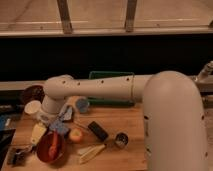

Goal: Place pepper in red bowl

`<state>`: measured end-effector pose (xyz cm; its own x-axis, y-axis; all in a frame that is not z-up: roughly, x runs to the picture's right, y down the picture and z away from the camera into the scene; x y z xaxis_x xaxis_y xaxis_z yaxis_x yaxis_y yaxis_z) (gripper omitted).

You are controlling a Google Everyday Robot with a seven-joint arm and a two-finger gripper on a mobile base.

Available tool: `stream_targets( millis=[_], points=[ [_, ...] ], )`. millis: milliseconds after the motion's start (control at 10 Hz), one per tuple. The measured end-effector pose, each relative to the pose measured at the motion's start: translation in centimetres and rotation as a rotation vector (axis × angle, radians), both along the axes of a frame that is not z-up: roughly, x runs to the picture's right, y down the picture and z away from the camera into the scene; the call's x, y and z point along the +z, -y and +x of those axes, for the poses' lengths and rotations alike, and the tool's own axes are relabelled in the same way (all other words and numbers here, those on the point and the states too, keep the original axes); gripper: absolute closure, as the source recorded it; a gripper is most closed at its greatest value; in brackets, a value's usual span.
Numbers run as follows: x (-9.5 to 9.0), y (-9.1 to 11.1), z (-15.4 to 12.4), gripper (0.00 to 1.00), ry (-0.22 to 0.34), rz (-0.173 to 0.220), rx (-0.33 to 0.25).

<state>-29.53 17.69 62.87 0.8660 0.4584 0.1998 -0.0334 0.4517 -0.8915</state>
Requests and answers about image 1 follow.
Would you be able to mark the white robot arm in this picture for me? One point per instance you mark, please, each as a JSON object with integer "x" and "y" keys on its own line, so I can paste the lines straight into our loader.
{"x": 175, "y": 132}

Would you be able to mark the yellow corn cob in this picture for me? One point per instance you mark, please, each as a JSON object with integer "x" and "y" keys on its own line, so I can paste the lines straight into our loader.
{"x": 88, "y": 153}

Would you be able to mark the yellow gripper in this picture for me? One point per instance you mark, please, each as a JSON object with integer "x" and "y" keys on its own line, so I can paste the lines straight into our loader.
{"x": 38, "y": 131}

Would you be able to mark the white paper cup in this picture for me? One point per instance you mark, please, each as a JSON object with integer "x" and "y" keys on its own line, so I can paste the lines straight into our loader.
{"x": 32, "y": 108}

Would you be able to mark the blue crumpled cloth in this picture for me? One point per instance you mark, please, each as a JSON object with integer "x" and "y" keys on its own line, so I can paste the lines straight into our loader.
{"x": 66, "y": 113}

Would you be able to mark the red bowl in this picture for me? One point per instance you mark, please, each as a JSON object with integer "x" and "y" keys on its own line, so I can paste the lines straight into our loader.
{"x": 44, "y": 145}

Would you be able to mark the orange apple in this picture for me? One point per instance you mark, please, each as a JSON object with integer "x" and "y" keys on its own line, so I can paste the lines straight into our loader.
{"x": 75, "y": 135}

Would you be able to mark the black handled brush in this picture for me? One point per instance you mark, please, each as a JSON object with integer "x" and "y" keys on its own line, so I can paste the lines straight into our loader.
{"x": 17, "y": 156}

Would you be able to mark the green plastic tray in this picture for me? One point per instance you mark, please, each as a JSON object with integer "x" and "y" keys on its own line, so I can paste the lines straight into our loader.
{"x": 107, "y": 102}

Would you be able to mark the black rectangular block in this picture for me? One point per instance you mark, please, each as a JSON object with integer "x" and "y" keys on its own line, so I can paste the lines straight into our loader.
{"x": 100, "y": 133}

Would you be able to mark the small metal cup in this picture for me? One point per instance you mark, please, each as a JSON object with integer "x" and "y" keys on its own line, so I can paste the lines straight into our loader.
{"x": 121, "y": 140}

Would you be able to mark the dark maroon bowl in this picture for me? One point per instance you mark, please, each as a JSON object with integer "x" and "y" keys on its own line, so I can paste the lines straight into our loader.
{"x": 34, "y": 92}

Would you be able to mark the small blue cup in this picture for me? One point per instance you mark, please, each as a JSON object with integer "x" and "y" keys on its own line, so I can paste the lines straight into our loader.
{"x": 82, "y": 105}

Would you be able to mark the red pepper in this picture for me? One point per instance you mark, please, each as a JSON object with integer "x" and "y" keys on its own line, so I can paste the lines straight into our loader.
{"x": 53, "y": 150}

